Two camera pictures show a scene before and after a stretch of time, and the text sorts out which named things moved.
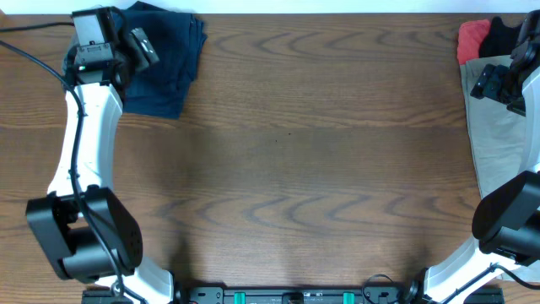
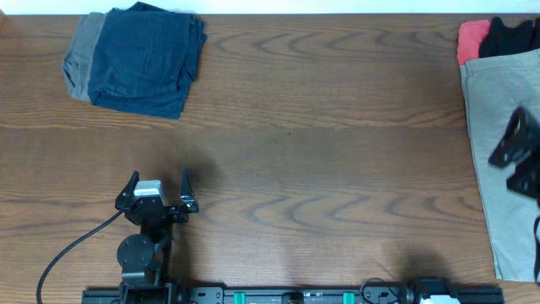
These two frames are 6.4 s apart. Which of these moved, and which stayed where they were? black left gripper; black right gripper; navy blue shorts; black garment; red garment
Moved: black right gripper; black left gripper
Stayed: navy blue shorts; black garment; red garment
